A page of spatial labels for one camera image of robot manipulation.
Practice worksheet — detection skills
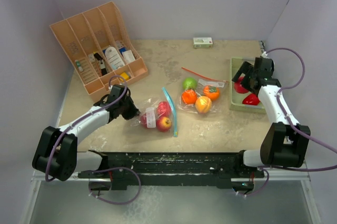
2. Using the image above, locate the red yellow fake apple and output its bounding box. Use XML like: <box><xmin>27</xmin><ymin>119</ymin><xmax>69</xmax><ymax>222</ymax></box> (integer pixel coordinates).
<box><xmin>156</xmin><ymin>116</ymin><xmax>172</xmax><ymax>132</ymax></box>

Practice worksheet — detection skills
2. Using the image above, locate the green perforated basket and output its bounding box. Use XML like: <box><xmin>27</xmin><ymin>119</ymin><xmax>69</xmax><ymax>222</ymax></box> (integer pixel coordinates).
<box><xmin>229</xmin><ymin>57</ymin><xmax>266</xmax><ymax>114</ymax></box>

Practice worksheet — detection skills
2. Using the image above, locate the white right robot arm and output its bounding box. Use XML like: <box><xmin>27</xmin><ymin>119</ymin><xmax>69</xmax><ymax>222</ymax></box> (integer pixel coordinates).
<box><xmin>232</xmin><ymin>57</ymin><xmax>311</xmax><ymax>177</ymax></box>

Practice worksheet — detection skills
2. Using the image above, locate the small green white box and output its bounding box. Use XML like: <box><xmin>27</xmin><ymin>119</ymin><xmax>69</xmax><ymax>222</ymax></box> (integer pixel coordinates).
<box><xmin>193</xmin><ymin>37</ymin><xmax>213</xmax><ymax>48</ymax></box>

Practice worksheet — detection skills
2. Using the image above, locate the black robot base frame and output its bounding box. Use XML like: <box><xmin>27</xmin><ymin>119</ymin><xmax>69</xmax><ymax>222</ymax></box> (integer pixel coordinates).
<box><xmin>78</xmin><ymin>151</ymin><xmax>264</xmax><ymax>191</ymax></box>

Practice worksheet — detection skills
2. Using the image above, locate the red fake apple with stem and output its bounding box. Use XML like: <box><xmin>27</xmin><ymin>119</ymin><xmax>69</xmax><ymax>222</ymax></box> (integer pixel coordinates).
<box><xmin>156</xmin><ymin>101</ymin><xmax>172</xmax><ymax>118</ymax></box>

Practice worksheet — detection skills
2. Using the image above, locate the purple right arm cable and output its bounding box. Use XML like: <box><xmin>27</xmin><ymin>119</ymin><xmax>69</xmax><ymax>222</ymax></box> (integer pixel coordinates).
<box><xmin>244</xmin><ymin>47</ymin><xmax>337</xmax><ymax>198</ymax></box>

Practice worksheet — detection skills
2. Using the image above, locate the red fake pepper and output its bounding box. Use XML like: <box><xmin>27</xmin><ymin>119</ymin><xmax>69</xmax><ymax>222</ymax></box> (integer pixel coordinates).
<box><xmin>242</xmin><ymin>93</ymin><xmax>260</xmax><ymax>105</ymax></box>

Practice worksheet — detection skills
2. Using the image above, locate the green fake fruit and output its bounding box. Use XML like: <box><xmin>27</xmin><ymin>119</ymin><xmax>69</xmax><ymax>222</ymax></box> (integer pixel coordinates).
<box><xmin>182</xmin><ymin>77</ymin><xmax>197</xmax><ymax>90</ymax></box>

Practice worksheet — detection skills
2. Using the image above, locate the fake orange persimmon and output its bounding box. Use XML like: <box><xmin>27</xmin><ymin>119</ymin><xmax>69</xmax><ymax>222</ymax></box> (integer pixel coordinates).
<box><xmin>203</xmin><ymin>85</ymin><xmax>220</xmax><ymax>101</ymax></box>

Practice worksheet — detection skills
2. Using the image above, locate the yellow grey block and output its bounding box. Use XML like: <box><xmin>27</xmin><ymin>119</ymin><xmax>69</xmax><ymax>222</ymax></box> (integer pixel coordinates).
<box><xmin>120</xmin><ymin>72</ymin><xmax>131</xmax><ymax>81</ymax></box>

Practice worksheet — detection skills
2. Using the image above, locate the fake yellow orange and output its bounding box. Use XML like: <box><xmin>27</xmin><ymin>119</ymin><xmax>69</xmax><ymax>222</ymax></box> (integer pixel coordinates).
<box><xmin>195</xmin><ymin>96</ymin><xmax>212</xmax><ymax>114</ymax></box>

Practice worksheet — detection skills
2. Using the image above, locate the clear bag blue zipper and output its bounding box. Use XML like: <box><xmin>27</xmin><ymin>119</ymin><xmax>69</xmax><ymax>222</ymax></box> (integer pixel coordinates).
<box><xmin>130</xmin><ymin>87</ymin><xmax>178</xmax><ymax>138</ymax></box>

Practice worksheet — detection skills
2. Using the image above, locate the clear bag red zipper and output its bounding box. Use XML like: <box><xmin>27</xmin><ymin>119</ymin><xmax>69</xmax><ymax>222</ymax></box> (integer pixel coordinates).
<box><xmin>176</xmin><ymin>67</ymin><xmax>228</xmax><ymax>116</ymax></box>

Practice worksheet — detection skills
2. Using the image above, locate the pink desk organizer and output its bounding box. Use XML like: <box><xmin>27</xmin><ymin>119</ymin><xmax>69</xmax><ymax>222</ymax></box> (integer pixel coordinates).
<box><xmin>50</xmin><ymin>2</ymin><xmax>148</xmax><ymax>102</ymax></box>

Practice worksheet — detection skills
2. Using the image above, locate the white blue card pack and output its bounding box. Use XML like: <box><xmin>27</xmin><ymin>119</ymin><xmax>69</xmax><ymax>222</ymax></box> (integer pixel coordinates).
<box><xmin>104</xmin><ymin>46</ymin><xmax>125</xmax><ymax>70</ymax></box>

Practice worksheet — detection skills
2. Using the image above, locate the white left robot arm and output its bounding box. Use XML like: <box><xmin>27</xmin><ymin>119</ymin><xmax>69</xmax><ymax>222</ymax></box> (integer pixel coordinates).
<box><xmin>32</xmin><ymin>84</ymin><xmax>140</xmax><ymax>181</ymax></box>

